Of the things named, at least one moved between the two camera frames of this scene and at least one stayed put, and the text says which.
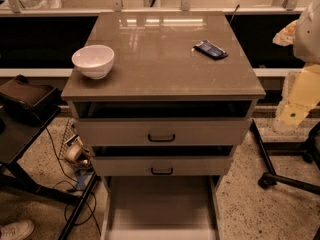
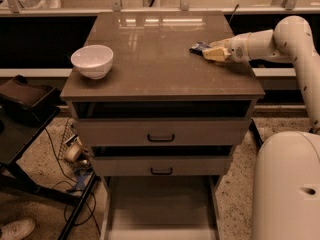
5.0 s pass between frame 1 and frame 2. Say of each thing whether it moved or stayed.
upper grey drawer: stayed
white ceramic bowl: stayed
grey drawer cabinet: stayed
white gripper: moved
